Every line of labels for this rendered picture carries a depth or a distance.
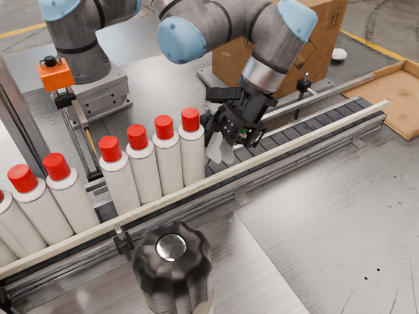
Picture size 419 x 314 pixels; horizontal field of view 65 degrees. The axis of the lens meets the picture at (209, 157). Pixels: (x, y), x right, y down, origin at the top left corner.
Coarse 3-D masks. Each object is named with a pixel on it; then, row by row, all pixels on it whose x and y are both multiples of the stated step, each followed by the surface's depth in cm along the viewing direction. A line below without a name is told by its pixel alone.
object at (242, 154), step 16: (336, 112) 93; (352, 112) 93; (288, 128) 88; (304, 128) 88; (272, 144) 84; (304, 144) 84; (240, 160) 80; (272, 160) 80; (208, 176) 76; (240, 176) 76; (208, 192) 73; (112, 208) 70; (128, 224) 67; (96, 240) 65; (64, 256) 63; (32, 272) 61
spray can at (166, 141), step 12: (156, 120) 59; (168, 120) 59; (156, 132) 60; (168, 132) 59; (156, 144) 61; (168, 144) 60; (156, 156) 64; (168, 156) 62; (180, 156) 65; (168, 168) 64; (180, 168) 67; (168, 180) 67; (180, 180) 69; (168, 192) 70
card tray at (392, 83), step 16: (400, 64) 114; (416, 64) 112; (384, 80) 112; (400, 80) 112; (416, 80) 112; (352, 96) 106; (368, 96) 106; (384, 96) 106; (400, 96) 106; (416, 96) 106; (384, 112) 100; (400, 112) 100; (416, 112) 100; (400, 128) 95; (416, 128) 89
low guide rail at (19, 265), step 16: (368, 112) 88; (320, 128) 83; (336, 128) 85; (288, 144) 79; (256, 160) 75; (224, 176) 73; (176, 192) 69; (192, 192) 70; (144, 208) 66; (160, 208) 68; (112, 224) 64; (64, 240) 61; (80, 240) 62; (32, 256) 59; (48, 256) 60; (0, 272) 57; (16, 272) 59
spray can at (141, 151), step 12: (132, 132) 56; (144, 132) 57; (132, 144) 57; (144, 144) 58; (132, 156) 59; (144, 156) 59; (132, 168) 61; (144, 168) 61; (156, 168) 63; (144, 180) 63; (156, 180) 65; (144, 192) 66; (156, 192) 67; (144, 204) 69
